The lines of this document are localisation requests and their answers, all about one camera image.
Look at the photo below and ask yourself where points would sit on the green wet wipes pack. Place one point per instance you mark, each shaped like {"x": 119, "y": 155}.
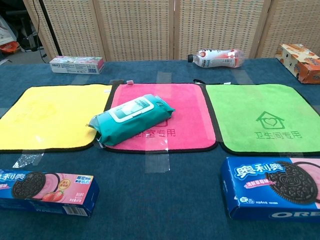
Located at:
{"x": 130, "y": 121}

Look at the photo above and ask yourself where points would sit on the pink white toothpaste box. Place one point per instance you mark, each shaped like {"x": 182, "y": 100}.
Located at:
{"x": 77, "y": 65}

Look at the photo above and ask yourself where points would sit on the large blue Oreo box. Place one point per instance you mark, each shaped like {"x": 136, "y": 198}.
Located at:
{"x": 272, "y": 190}

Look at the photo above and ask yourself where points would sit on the slim Oreo strawberry box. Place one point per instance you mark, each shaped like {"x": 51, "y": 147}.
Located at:
{"x": 47, "y": 191}

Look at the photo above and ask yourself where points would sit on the orange cardboard snack box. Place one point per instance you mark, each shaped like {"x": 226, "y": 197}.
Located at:
{"x": 300, "y": 62}

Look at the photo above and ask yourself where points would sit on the pink cloth mat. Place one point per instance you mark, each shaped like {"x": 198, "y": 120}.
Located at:
{"x": 190, "y": 110}

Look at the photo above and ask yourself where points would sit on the clear plastic drink bottle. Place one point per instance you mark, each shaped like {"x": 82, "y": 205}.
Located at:
{"x": 217, "y": 58}

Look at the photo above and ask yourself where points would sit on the woven folding screen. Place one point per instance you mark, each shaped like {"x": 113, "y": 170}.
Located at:
{"x": 160, "y": 27}

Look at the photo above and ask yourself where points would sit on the green cloth mat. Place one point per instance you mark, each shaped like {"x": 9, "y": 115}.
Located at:
{"x": 260, "y": 110}

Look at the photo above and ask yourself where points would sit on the yellow cloth mat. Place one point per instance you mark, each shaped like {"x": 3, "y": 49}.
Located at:
{"x": 55, "y": 117}

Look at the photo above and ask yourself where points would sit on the orange plastic bag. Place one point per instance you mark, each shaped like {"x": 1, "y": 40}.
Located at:
{"x": 10, "y": 47}

